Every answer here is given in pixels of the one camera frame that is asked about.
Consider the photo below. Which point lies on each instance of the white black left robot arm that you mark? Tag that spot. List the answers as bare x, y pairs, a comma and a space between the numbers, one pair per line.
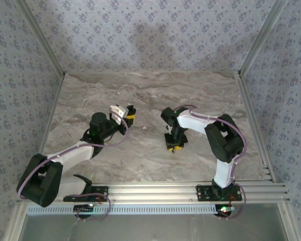
72, 153

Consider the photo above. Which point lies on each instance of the aluminium table side rail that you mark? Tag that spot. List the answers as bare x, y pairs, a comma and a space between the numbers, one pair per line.
52, 110
251, 113

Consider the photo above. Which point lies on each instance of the black earbud charging case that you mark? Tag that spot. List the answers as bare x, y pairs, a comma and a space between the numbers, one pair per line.
131, 110

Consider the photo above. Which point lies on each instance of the grey metal sheet panel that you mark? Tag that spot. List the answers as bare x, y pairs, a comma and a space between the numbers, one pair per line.
150, 228

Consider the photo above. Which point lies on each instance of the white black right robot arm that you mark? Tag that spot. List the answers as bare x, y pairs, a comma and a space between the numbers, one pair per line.
190, 121

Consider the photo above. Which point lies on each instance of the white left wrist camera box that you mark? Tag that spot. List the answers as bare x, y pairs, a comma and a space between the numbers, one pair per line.
118, 113

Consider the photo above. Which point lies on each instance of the aluminium mounting rail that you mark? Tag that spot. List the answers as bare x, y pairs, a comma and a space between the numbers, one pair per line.
150, 193

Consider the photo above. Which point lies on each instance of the black controller board with LED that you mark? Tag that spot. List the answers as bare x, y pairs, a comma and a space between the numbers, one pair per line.
224, 209
84, 208

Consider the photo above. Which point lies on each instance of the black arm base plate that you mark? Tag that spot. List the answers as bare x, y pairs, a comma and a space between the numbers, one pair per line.
101, 191
203, 193

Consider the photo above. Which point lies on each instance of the aluminium corner post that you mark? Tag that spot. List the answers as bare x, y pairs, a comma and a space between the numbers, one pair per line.
42, 37
262, 37

